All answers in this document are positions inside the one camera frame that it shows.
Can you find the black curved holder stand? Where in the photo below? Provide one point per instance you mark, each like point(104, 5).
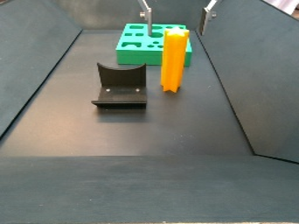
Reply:
point(121, 87)

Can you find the green shape-sorting board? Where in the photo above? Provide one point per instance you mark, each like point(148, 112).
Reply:
point(138, 48)

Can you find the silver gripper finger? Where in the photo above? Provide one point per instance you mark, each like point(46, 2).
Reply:
point(145, 14)
point(205, 15)

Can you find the orange star-shaped prism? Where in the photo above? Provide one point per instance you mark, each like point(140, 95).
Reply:
point(173, 54)

